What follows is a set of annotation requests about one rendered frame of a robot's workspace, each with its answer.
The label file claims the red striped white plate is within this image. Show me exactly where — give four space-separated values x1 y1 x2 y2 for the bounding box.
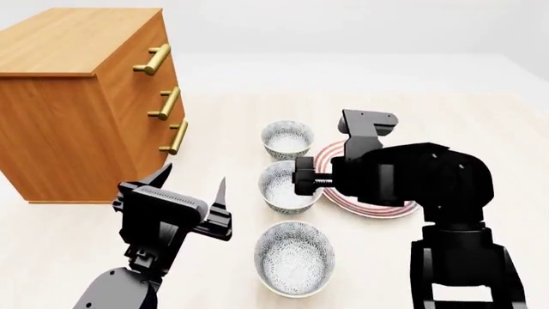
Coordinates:
311 139 423 221

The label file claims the right gripper black camera mount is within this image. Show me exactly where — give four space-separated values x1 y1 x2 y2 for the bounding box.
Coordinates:
337 108 401 164

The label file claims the patterned black white bowl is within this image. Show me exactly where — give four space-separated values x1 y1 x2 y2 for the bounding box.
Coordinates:
253 219 336 299
260 119 317 161
257 160 325 215

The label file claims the left gripper grey camera box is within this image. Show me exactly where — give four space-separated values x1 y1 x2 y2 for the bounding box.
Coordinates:
130 187 210 224

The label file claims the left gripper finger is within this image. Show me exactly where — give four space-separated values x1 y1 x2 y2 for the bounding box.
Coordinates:
137 162 174 194
208 176 235 228

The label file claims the brass drawer handle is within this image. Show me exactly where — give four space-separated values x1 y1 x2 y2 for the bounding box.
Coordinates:
132 43 172 77
158 119 190 156
147 86 182 121

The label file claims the wooden three-drawer cabinet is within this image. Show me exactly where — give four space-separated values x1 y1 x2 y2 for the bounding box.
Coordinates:
0 8 190 205

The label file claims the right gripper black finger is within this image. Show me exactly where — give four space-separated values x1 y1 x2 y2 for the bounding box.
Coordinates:
293 156 319 197

